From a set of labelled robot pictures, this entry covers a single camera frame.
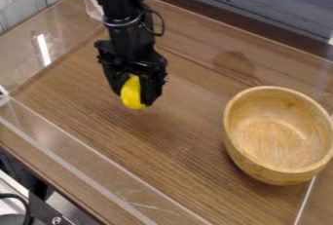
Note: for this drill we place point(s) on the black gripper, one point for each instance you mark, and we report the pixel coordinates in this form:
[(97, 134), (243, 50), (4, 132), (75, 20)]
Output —
[(128, 54)]

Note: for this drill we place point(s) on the yellow lemon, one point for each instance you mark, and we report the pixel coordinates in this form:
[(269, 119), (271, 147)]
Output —
[(129, 94)]

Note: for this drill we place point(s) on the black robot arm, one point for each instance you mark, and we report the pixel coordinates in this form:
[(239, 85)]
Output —
[(123, 6)]

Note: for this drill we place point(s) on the brown wooden bowl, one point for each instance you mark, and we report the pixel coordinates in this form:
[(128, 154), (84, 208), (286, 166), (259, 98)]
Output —
[(278, 135)]

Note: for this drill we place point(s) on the clear acrylic corner bracket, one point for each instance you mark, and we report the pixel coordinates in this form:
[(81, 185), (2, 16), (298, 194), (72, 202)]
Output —
[(93, 9)]

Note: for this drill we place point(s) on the clear acrylic enclosure wall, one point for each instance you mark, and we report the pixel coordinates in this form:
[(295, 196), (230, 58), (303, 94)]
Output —
[(151, 167)]

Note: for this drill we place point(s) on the black metal table frame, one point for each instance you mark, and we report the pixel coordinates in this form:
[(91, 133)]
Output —
[(49, 208)]

